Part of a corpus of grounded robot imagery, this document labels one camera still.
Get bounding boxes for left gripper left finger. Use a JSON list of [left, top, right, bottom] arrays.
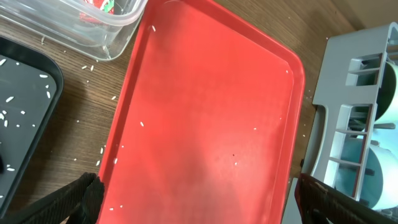
[[1, 172, 104, 224]]

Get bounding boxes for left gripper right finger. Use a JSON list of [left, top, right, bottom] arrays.
[[295, 174, 397, 224]]

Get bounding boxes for light blue bowl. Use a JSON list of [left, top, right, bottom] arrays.
[[335, 145, 397, 210]]

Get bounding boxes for green bowl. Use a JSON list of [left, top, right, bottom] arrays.
[[354, 60, 398, 125]]

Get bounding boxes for red snack wrapper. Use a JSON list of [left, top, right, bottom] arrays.
[[79, 0, 114, 24]]

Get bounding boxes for grey dishwasher rack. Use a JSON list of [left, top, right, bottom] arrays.
[[281, 22, 398, 224]]

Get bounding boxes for red serving tray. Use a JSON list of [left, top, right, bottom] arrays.
[[98, 1, 305, 223]]

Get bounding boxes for black plastic tray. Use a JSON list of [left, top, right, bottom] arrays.
[[1, 37, 64, 216]]

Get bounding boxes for clear plastic bin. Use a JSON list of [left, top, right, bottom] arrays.
[[1, 0, 147, 61]]

